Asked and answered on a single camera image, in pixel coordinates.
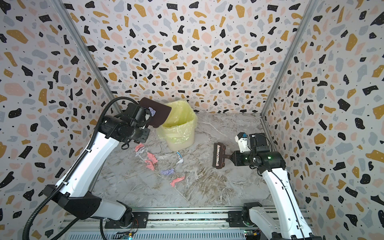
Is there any brown cartoon face hand broom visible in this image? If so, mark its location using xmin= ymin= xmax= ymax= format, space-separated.
xmin=213 ymin=143 xmax=231 ymax=170

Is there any dark brown plastic dustpan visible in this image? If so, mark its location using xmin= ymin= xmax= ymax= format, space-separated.
xmin=139 ymin=98 xmax=172 ymax=129

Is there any cream bin with green bag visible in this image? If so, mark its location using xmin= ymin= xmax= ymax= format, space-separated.
xmin=157 ymin=100 xmax=198 ymax=152

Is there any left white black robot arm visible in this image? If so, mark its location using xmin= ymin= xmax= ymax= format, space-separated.
xmin=43 ymin=103 xmax=153 ymax=228

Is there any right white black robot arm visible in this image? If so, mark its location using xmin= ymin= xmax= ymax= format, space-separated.
xmin=229 ymin=133 xmax=321 ymax=240

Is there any purple paper scrap right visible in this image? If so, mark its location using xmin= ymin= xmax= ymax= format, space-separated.
xmin=149 ymin=107 xmax=156 ymax=117

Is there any purple paper scrap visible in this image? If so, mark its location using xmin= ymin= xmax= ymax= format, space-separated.
xmin=149 ymin=107 xmax=156 ymax=117
xmin=161 ymin=169 xmax=175 ymax=176

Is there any pink paper scrap upper left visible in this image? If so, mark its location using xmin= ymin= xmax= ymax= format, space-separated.
xmin=147 ymin=152 xmax=158 ymax=164

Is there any pink paper scrap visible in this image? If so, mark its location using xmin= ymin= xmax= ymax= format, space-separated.
xmin=171 ymin=177 xmax=185 ymax=187
xmin=145 ymin=160 xmax=155 ymax=171
xmin=147 ymin=152 xmax=158 ymax=164

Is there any white blue paper scrap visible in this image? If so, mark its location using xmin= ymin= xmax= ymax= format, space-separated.
xmin=176 ymin=151 xmax=184 ymax=165

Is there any purple paper scrap centre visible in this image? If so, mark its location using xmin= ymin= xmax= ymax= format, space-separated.
xmin=161 ymin=169 xmax=175 ymax=176

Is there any pink paper scrap front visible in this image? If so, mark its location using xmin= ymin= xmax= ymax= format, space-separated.
xmin=171 ymin=177 xmax=185 ymax=187

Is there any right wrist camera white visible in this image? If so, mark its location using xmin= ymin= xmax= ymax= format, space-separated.
xmin=235 ymin=132 xmax=251 ymax=153

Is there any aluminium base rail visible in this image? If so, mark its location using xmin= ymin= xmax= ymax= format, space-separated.
xmin=58 ymin=205 xmax=313 ymax=240

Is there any left aluminium corner post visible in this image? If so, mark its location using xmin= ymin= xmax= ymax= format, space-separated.
xmin=52 ymin=1 xmax=115 ymax=103

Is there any aluminium corner post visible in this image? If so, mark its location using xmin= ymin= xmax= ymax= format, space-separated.
xmin=260 ymin=0 xmax=319 ymax=117
xmin=52 ymin=1 xmax=115 ymax=103

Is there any black corrugated cable conduit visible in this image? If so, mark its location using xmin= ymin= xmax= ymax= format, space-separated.
xmin=22 ymin=96 xmax=139 ymax=240

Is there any right aluminium corner post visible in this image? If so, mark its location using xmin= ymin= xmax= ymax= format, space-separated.
xmin=260 ymin=0 xmax=319 ymax=117

